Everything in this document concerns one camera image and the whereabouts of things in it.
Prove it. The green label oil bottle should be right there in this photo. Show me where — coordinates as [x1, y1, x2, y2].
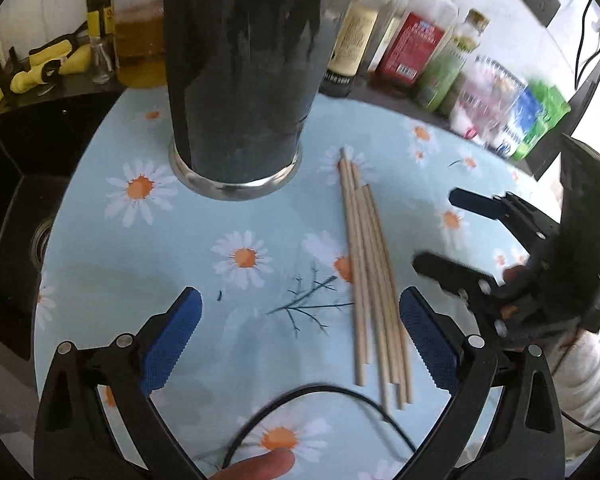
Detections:
[415, 9, 490, 112]

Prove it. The right hand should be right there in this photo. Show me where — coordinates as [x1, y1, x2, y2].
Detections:
[499, 263, 600, 326]

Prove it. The wooden chopstick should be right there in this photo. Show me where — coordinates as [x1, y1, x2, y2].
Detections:
[366, 185, 414, 405]
[350, 162, 401, 385]
[338, 151, 366, 387]
[355, 188, 390, 411]
[360, 185, 409, 409]
[340, 146, 367, 364]

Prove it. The green seasoning bag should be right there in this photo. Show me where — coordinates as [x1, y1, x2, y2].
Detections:
[512, 79, 571, 162]

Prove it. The yellow scrub brush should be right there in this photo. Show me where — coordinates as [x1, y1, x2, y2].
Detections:
[9, 35, 92, 94]

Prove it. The clear sugar bag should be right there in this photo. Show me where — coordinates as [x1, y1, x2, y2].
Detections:
[449, 55, 527, 148]

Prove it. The black sink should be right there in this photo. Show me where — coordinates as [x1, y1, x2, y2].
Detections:
[0, 91, 120, 360]

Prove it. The daisy print blue tablecloth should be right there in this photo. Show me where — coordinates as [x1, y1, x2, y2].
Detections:
[34, 88, 559, 472]

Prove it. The large oil bottle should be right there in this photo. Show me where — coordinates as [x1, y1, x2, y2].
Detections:
[111, 0, 166, 89]

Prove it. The blue white salt bag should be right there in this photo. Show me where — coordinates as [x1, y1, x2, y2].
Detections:
[489, 87, 543, 159]

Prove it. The small glass jar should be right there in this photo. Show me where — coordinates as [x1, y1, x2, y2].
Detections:
[90, 37, 114, 84]

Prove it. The white sleeve forearm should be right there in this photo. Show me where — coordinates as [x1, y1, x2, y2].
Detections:
[546, 328, 600, 461]

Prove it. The red label wine bottle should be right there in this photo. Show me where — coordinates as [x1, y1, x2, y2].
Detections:
[375, 0, 460, 88]

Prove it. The black cylindrical utensil holder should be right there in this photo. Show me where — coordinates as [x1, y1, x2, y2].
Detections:
[164, 0, 352, 200]

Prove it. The left hand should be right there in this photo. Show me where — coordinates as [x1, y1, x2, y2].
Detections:
[211, 448, 296, 480]

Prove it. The black cable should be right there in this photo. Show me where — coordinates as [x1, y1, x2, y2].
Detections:
[220, 382, 420, 470]

